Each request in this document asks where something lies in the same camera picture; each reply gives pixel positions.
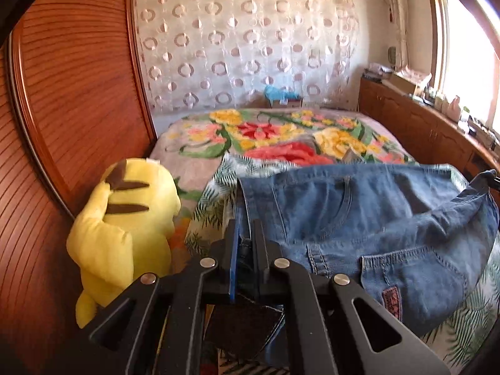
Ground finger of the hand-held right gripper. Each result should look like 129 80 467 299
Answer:
467 169 500 197

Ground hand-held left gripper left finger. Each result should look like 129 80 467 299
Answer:
88 219 240 375

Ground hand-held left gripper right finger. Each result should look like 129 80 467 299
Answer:
251 219 452 375

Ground blue denim pants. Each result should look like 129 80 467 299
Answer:
203 162 500 364

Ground leaf-print bed sheet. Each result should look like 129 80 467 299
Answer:
183 152 497 375

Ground wooden cabinet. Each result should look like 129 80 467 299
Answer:
358 77 500 176

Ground yellow plush toy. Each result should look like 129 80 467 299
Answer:
66 157 182 329

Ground floral blanket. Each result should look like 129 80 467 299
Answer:
150 107 418 278

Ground window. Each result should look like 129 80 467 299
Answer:
424 0 500 126

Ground cardboard box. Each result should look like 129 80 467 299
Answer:
267 97 303 109

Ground blue plush toy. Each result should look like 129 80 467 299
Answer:
263 85 299 102

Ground white side curtain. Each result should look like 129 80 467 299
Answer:
377 0 409 71

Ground sheer circle-pattern curtain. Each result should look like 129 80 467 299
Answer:
133 0 360 112

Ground wooden wardrobe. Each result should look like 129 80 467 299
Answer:
0 0 159 375

